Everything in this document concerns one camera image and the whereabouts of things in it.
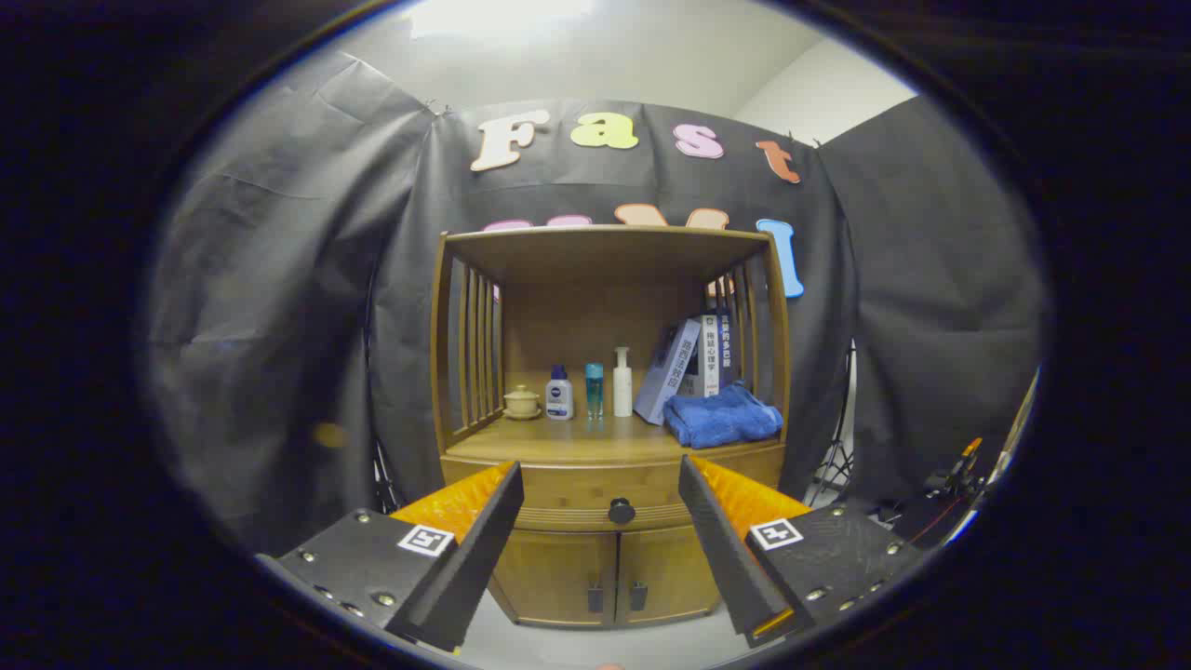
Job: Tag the blue towel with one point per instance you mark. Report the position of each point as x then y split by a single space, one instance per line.
721 417

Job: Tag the wooden countertop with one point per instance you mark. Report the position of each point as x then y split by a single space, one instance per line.
595 439

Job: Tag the wooden cabinet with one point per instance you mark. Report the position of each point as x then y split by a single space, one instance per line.
595 307

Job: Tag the black device with orange tip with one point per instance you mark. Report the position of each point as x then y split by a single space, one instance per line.
958 479

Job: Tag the beige lidded teacup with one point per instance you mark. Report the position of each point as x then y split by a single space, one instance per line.
521 402

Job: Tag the black drawer knob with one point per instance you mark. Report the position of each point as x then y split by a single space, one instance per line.
622 511

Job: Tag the white pump bottle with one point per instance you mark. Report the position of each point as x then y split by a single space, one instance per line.
622 383

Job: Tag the black backdrop cloth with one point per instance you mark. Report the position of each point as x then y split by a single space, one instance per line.
279 279

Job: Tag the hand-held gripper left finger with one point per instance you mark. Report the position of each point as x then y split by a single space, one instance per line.
484 540

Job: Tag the white bottle with blue cap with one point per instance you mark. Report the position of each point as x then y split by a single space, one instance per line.
559 395

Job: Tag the lavender book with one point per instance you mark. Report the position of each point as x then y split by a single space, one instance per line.
665 372

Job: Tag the white book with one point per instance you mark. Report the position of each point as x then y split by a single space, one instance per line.
710 358

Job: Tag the clear blue bottle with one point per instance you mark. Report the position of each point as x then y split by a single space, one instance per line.
594 391

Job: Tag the wooden cabinet door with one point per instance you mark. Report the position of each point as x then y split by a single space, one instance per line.
670 577
558 577

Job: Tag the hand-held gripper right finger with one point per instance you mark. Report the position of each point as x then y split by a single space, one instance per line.
721 540

